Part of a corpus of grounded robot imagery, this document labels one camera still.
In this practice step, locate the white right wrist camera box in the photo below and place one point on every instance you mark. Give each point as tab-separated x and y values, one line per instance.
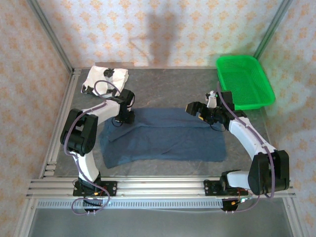
211	100

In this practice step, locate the aluminium cross rail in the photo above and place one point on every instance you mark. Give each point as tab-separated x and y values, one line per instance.
160	187

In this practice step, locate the aluminium frame post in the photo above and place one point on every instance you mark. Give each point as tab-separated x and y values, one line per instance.
271	32
49	34

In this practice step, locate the aluminium table back rail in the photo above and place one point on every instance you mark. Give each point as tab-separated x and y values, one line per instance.
160	67

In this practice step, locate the wide aluminium table side rail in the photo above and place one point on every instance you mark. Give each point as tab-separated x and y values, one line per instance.
69	93

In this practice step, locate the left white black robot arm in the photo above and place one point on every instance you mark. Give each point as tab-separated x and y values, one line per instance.
81	133

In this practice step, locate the aluminium left frame post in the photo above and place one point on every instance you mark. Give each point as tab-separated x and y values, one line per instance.
49	34

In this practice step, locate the dark blue t-shirt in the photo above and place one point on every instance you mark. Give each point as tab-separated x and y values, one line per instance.
172	145

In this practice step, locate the green plastic basket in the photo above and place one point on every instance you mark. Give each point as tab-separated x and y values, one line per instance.
244	81

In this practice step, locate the aluminium frame leg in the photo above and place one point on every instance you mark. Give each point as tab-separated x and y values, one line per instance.
293	217
27	217

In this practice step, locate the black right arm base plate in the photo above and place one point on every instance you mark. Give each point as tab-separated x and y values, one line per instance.
209	187

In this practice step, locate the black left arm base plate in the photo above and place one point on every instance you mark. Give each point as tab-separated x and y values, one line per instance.
111	188

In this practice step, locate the white t-shirt with black print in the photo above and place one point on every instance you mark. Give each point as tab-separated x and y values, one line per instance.
98	74

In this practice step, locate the aluminium right frame post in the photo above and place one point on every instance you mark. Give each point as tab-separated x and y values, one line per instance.
271	32

